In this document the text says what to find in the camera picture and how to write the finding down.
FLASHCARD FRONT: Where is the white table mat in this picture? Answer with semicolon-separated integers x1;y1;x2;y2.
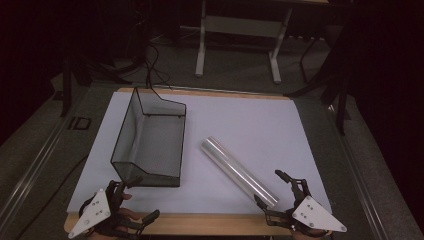
66;91;333;215

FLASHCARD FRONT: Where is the person's right hand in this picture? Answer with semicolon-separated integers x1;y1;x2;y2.
290;229;334;240

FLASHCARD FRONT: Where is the black cable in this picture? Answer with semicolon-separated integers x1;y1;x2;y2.
142;42;173;92

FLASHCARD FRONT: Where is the clear plastic film roll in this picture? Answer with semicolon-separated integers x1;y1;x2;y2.
199;135;280;210

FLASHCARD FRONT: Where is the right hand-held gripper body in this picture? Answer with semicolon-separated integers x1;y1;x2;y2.
265;178;348;238

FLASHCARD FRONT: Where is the metal floor rail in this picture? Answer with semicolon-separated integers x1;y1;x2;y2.
327;105;392;240
0;111;78;229

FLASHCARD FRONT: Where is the black floor socket plate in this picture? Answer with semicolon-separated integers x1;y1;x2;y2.
67;116;93;131

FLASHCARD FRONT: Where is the black wire mesh basket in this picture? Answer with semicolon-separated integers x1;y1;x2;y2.
110;86;187;188

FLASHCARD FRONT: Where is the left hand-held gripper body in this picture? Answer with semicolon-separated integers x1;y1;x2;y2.
67;180;145;240

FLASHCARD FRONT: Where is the wooden table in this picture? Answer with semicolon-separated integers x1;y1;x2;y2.
63;86;335;237

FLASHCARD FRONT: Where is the white metal desk frame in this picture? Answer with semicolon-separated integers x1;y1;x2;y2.
194;0;332;85

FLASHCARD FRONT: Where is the person's left hand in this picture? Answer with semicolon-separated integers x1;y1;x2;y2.
87;192;143;240

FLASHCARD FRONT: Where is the black metal stand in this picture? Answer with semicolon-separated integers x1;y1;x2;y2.
284;31;355;136
59;46;135;118

